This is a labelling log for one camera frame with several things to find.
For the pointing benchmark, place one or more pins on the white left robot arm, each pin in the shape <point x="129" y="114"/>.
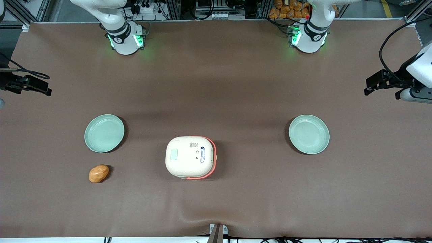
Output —
<point x="312" y="38"/>

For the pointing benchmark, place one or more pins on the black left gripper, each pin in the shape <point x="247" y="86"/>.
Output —
<point x="400" y="78"/>

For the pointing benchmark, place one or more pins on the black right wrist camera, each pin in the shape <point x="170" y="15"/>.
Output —
<point x="35" y="81"/>

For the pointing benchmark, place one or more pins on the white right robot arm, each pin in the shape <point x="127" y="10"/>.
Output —
<point x="125" y="42"/>

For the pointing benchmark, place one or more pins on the pale green round plate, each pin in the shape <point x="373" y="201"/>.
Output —
<point x="308" y="134"/>
<point x="104" y="133"/>

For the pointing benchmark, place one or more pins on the white power strip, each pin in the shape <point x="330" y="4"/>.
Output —
<point x="146" y="9"/>

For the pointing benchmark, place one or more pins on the cream rice cooker orange trim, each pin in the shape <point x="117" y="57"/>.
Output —
<point x="189" y="157"/>

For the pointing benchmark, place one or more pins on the aluminium frame profile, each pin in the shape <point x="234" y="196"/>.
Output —
<point x="20" y="11"/>
<point x="416" y="13"/>

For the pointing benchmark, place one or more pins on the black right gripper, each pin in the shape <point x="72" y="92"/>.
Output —
<point x="6" y="82"/>

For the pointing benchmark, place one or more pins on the golden brown bread roll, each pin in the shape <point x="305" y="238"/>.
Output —
<point x="98" y="173"/>

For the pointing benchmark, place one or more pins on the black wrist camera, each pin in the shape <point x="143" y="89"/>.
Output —
<point x="378" y="77"/>
<point x="35" y="81"/>

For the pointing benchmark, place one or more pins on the brown table mat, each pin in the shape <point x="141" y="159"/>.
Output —
<point x="236" y="84"/>

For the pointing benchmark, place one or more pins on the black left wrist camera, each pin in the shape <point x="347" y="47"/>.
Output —
<point x="378" y="77"/>

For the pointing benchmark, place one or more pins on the pile of orange bread rolls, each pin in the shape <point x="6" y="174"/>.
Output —
<point x="287" y="9"/>

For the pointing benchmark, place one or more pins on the grey metal camera post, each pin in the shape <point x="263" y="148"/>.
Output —
<point x="216" y="234"/>

